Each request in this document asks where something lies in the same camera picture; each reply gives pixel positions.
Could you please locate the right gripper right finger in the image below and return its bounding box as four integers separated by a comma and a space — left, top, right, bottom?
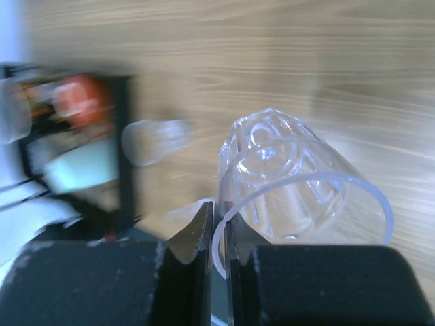
224, 215, 430, 325

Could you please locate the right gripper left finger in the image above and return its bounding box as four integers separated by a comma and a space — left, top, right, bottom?
1, 202, 213, 325

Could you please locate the clear faceted glass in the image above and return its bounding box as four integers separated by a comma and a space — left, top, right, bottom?
211, 108, 394, 276

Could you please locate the pale green cup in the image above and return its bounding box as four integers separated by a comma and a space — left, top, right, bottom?
43, 139, 118, 194

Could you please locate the small orange mug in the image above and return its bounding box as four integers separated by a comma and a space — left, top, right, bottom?
52, 73, 115, 139

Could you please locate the black skull mug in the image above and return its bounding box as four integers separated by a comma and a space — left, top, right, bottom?
15, 79, 71, 137

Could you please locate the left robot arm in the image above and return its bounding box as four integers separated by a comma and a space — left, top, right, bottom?
1, 137, 79, 270

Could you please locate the clear plastic cup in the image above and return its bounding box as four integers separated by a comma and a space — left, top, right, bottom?
121, 120, 190, 168
164, 197, 215, 225

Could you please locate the black wire dish rack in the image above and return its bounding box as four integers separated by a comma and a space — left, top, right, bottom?
1, 64, 138, 239

